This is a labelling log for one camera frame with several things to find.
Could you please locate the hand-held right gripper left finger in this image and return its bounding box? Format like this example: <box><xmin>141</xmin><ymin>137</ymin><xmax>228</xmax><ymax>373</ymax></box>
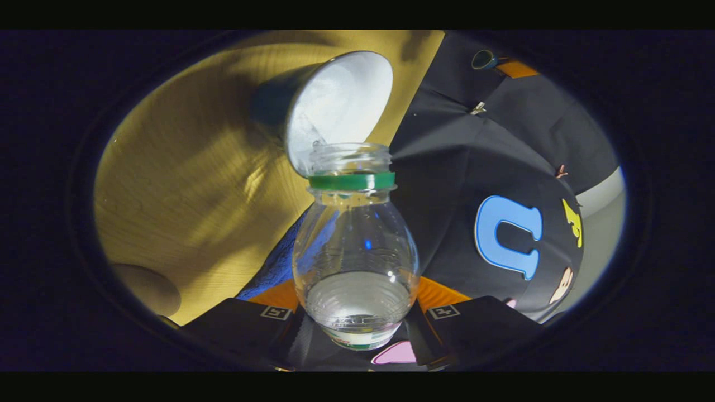
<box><xmin>182</xmin><ymin>278</ymin><xmax>307</xmax><ymax>369</ymax></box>

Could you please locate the black backdrop cloth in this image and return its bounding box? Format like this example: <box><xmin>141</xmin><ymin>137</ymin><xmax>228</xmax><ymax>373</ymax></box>
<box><xmin>369</xmin><ymin>31</ymin><xmax>622</xmax><ymax>369</ymax></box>

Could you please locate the clear plastic water bottle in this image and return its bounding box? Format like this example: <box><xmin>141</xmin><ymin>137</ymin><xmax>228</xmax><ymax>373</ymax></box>
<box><xmin>292</xmin><ymin>142</ymin><xmax>421</xmax><ymax>351</ymax></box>

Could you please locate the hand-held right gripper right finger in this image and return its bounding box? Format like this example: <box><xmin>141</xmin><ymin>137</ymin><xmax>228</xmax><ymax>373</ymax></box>
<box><xmin>407</xmin><ymin>276</ymin><xmax>544</xmax><ymax>369</ymax></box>

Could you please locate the teal teacup white inside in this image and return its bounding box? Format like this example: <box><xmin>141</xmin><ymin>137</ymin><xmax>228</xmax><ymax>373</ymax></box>
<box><xmin>250</xmin><ymin>51</ymin><xmax>395</xmax><ymax>179</ymax></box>

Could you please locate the round tan coaster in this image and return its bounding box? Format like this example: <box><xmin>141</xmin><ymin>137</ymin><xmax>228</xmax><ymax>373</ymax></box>
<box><xmin>111</xmin><ymin>263</ymin><xmax>183</xmax><ymax>318</ymax></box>

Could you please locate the blue towel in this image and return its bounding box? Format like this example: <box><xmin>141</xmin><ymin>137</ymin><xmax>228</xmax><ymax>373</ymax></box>
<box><xmin>237</xmin><ymin>209</ymin><xmax>339</xmax><ymax>302</ymax></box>

